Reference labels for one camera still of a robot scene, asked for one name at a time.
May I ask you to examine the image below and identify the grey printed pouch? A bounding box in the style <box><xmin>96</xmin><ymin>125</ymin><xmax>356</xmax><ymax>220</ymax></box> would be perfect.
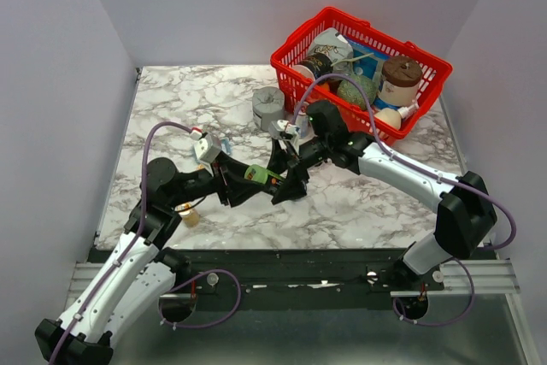
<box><xmin>307</xmin><ymin>27</ymin><xmax>353</xmax><ymax>74</ymax></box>

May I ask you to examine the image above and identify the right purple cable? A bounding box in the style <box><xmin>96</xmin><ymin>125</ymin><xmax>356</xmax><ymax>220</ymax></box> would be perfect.
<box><xmin>292</xmin><ymin>73</ymin><xmax>518</xmax><ymax>327</ymax></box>

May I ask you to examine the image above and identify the red shopping basket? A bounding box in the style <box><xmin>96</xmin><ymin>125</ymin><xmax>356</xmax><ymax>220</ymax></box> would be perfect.
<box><xmin>269</xmin><ymin>6</ymin><xmax>454</xmax><ymax>166</ymax></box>

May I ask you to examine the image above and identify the red bull can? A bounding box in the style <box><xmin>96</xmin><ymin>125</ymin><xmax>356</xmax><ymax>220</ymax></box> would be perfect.
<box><xmin>295</xmin><ymin>109</ymin><xmax>309</xmax><ymax>138</ymax></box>

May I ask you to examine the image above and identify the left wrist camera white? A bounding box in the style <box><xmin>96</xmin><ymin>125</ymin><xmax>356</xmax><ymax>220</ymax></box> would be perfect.
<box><xmin>193</xmin><ymin>133</ymin><xmax>222</xmax><ymax>166</ymax></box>

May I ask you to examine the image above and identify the light blue rectangular tray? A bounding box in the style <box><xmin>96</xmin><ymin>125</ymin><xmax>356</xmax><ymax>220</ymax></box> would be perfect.
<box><xmin>191</xmin><ymin>137</ymin><xmax>234</xmax><ymax>161</ymax></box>

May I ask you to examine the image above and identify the amber pill bottle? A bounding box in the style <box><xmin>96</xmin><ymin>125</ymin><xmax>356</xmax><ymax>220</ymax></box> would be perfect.
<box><xmin>178</xmin><ymin>203</ymin><xmax>200</xmax><ymax>228</ymax></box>

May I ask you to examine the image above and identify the aluminium rail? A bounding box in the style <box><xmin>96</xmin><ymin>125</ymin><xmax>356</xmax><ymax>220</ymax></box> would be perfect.
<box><xmin>68</xmin><ymin>258</ymin><xmax>521</xmax><ymax>298</ymax></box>

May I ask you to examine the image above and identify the beige egg shaped ball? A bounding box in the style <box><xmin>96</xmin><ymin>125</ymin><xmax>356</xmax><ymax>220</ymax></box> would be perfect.
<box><xmin>374</xmin><ymin>108</ymin><xmax>403</xmax><ymax>130</ymax></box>

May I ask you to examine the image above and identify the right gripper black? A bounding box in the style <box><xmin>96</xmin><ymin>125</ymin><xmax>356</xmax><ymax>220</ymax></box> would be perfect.
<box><xmin>261</xmin><ymin>136</ymin><xmax>331</xmax><ymax>206</ymax></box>

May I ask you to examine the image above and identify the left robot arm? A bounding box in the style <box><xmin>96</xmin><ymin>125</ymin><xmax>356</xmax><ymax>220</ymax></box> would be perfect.
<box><xmin>35</xmin><ymin>154</ymin><xmax>264</xmax><ymax>364</ymax></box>

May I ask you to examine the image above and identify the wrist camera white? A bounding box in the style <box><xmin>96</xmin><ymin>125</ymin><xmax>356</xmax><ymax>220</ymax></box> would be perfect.
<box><xmin>193</xmin><ymin>133</ymin><xmax>222</xmax><ymax>166</ymax></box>
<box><xmin>268</xmin><ymin>120</ymin><xmax>299</xmax><ymax>140</ymax></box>

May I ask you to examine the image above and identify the black table front frame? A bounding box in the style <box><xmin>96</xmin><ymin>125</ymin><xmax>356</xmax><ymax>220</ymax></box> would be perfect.
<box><xmin>87</xmin><ymin>247</ymin><xmax>445</xmax><ymax>313</ymax></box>

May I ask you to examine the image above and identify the white pump bottle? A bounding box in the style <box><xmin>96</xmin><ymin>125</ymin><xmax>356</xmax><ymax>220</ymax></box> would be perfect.
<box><xmin>397</xmin><ymin>100</ymin><xmax>420</xmax><ymax>121</ymax></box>

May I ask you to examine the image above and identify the blue box in basket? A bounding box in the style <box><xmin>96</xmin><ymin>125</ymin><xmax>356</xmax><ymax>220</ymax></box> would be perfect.
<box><xmin>349</xmin><ymin>40</ymin><xmax>389</xmax><ymax>84</ymax></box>

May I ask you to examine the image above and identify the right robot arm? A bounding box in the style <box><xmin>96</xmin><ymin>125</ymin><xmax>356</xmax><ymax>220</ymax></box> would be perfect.
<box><xmin>268</xmin><ymin>100</ymin><xmax>497</xmax><ymax>290</ymax></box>

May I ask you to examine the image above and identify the brown lid white tub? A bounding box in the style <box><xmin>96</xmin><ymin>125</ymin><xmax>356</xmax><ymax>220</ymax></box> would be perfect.
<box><xmin>377</xmin><ymin>56</ymin><xmax>422</xmax><ymax>108</ymax></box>

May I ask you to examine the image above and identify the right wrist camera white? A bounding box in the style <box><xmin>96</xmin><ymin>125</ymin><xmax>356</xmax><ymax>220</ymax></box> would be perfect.
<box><xmin>268</xmin><ymin>120</ymin><xmax>299</xmax><ymax>140</ymax></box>

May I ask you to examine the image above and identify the grey toilet paper roll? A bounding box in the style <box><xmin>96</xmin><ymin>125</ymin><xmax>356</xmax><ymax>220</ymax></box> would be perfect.
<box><xmin>252</xmin><ymin>86</ymin><xmax>285</xmax><ymax>132</ymax></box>

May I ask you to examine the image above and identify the green melon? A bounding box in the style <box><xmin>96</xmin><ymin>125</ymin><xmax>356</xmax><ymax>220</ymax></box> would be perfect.
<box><xmin>337</xmin><ymin>74</ymin><xmax>378</xmax><ymax>110</ymax></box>

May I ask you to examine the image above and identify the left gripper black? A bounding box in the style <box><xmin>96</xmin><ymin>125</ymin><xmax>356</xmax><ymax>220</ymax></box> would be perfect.
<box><xmin>168</xmin><ymin>150</ymin><xmax>267</xmax><ymax>209</ymax></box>

